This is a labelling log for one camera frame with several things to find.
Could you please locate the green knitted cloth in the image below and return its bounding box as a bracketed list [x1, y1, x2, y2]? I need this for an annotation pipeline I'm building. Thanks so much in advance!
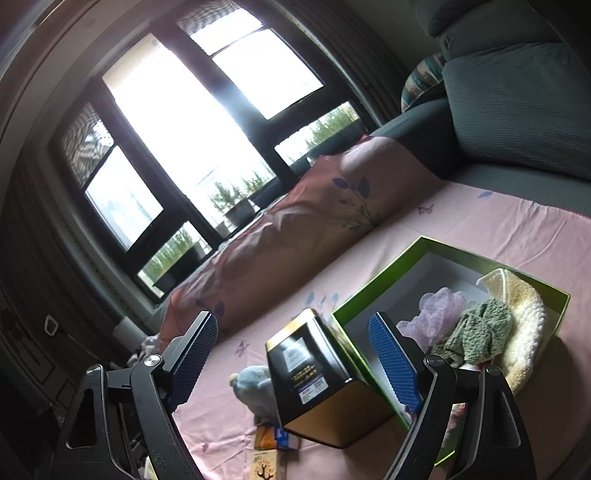
[431, 298, 514, 368]

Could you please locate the lilac mesh bath puff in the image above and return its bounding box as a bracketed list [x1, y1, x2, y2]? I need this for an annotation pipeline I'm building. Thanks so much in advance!
[397, 287, 467, 353]

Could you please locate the pile of clothes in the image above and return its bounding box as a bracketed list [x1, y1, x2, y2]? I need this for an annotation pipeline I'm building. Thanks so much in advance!
[127, 334, 160, 368]

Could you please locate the cream knitted hat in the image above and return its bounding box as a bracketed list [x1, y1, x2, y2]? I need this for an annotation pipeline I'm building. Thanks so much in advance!
[477, 268, 547, 394]

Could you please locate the blue plush bird toy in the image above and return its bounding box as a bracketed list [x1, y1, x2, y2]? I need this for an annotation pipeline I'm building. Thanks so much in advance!
[229, 365, 279, 422]

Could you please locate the blue orange Tempo tissue pack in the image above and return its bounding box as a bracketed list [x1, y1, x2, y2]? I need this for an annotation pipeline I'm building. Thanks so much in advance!
[253, 423, 301, 451]

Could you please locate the small orange tree tissue pack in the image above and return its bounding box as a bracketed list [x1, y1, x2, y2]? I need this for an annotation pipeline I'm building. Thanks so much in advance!
[249, 449, 287, 480]

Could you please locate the green open box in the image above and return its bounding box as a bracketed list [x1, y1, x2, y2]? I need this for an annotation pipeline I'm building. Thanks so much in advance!
[330, 235, 571, 467]

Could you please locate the black gold tea box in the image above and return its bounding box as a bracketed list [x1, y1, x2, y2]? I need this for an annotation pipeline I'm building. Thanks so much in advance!
[266, 308, 409, 449]

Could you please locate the pink floral bed sheet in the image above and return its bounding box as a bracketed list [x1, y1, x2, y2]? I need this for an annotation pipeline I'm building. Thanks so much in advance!
[174, 184, 590, 479]

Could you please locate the long pink floral pillow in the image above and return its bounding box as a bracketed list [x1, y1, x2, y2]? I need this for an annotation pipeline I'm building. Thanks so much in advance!
[159, 136, 440, 347]

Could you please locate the black framed window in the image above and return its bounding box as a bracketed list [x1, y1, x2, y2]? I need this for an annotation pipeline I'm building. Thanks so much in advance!
[50, 1, 376, 301]

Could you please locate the dark grey sofa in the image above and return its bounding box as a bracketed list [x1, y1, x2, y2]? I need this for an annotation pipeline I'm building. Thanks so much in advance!
[379, 1, 590, 215]

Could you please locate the striped cushion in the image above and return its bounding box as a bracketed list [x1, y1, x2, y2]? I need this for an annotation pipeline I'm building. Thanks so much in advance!
[401, 52, 447, 112]

